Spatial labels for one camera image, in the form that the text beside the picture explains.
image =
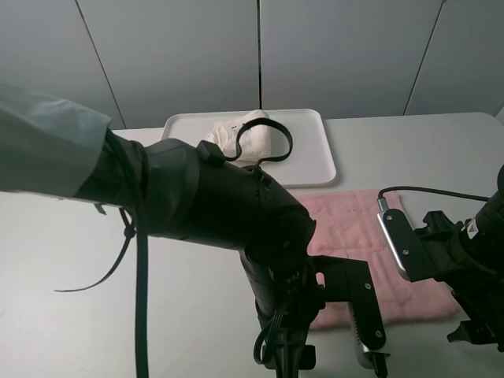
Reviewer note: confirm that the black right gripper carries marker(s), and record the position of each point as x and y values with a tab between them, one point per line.
468	257

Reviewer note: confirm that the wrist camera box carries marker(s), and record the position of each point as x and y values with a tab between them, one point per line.
407	250
350	281

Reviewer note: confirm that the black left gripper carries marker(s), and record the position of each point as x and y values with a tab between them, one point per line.
281	343

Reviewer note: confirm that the cream white towel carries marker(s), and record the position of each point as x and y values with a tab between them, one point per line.
255	143

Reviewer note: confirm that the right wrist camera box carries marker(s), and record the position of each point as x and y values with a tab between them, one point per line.
407	250

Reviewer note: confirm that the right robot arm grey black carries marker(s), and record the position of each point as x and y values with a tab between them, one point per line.
468	257

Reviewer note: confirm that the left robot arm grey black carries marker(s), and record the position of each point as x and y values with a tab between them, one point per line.
54	147

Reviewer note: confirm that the pink towel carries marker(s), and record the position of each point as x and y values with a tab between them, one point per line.
347	227

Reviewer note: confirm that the white rectangular plastic tray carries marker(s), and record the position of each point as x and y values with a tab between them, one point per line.
310	163

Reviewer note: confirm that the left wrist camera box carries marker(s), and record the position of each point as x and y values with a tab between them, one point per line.
350	281

